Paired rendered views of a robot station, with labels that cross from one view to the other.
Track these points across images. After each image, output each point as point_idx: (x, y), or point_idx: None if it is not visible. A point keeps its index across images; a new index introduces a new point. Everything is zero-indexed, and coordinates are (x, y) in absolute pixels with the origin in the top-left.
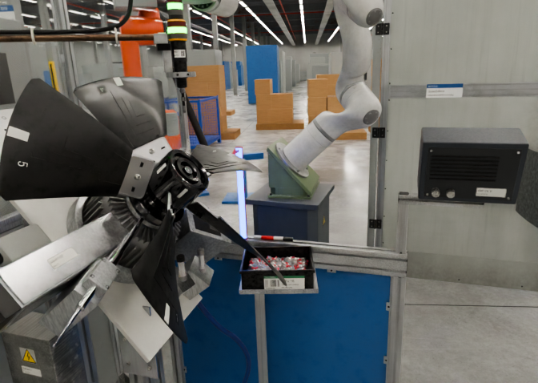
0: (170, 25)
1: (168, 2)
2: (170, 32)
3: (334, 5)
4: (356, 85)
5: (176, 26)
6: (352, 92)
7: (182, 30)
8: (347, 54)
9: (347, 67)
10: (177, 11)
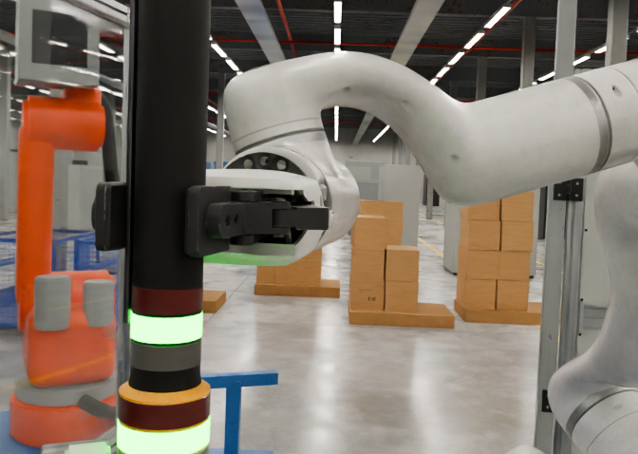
0: (133, 421)
1: (138, 312)
2: (129, 452)
3: (602, 206)
4: (620, 396)
5: (165, 432)
6: (613, 419)
7: (195, 441)
8: (628, 337)
9: (618, 367)
10: (177, 357)
